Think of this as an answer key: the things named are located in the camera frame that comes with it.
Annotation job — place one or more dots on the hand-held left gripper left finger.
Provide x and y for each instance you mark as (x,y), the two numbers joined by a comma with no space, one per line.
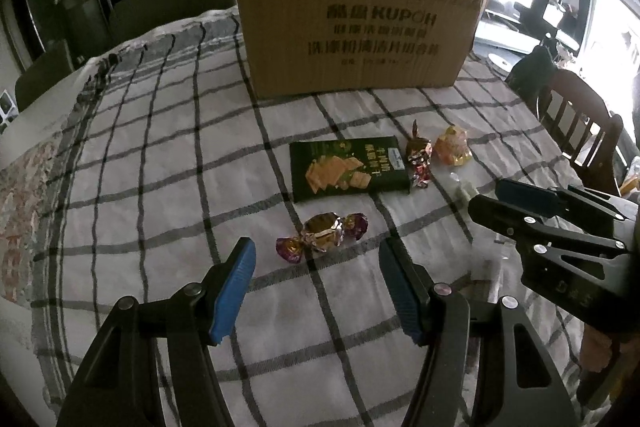
(232,287)

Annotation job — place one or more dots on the person's right hand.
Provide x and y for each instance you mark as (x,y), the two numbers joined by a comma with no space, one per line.
(602,349)

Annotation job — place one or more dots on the white low cabinet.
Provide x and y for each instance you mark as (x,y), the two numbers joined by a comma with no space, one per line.
(505,37)

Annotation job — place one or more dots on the dark jacket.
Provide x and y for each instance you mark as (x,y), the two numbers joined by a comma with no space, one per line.
(530,74)

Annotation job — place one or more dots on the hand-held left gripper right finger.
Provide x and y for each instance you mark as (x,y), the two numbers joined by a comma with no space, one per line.
(405,292)

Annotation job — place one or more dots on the white storage stool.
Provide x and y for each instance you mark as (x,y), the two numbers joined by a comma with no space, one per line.
(7,109)

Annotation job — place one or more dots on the brown red foil candy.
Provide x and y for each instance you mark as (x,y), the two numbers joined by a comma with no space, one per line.
(419,157)

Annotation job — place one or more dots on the grey upholstered chair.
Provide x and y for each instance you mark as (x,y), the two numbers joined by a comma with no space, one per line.
(170,2)
(45,72)

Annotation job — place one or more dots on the brown wooden chair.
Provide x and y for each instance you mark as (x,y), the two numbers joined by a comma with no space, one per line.
(582,127)

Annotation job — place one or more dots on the orange snack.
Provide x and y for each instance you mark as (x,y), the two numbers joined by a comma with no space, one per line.
(452,147)

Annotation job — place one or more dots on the brown cardboard box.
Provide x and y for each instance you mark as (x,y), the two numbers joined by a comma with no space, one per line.
(360,17)

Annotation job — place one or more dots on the clear snack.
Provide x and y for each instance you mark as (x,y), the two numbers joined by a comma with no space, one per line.
(461,189)

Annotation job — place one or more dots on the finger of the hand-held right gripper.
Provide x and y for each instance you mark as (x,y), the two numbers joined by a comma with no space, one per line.
(530,197)
(505,217)

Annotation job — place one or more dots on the floral patterned cloth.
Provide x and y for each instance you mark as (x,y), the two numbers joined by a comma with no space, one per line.
(25,227)

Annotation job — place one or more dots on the dark green cracker packet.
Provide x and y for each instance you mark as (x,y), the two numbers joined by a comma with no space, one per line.
(345,169)

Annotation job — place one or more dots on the checked white tablecloth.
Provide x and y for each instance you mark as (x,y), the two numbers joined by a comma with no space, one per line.
(175,187)

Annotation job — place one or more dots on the purple gold foil candy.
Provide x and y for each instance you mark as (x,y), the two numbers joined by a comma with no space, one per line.
(322,234)

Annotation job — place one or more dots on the clear plastic wrapper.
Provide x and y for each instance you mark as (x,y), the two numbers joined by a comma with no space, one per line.
(487,269)

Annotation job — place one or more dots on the small black object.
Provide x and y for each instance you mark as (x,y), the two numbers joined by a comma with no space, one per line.
(109,59)

